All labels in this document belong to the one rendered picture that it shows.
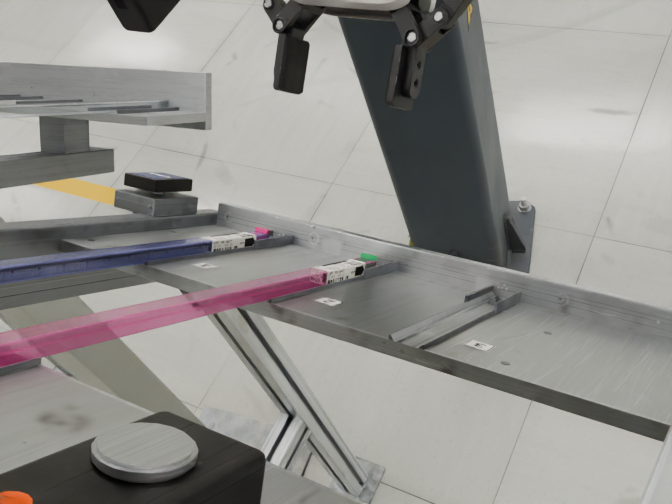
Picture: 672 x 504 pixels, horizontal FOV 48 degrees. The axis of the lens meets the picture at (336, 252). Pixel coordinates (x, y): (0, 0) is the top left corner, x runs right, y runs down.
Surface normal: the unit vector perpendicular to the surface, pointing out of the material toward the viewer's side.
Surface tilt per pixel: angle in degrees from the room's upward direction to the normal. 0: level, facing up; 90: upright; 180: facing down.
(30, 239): 90
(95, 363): 90
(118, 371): 90
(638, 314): 42
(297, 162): 0
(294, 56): 90
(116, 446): 48
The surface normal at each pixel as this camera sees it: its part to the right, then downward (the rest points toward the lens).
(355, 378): -0.27, -0.59
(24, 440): 0.15, -0.97
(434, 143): -0.22, 0.81
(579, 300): -0.50, 0.09
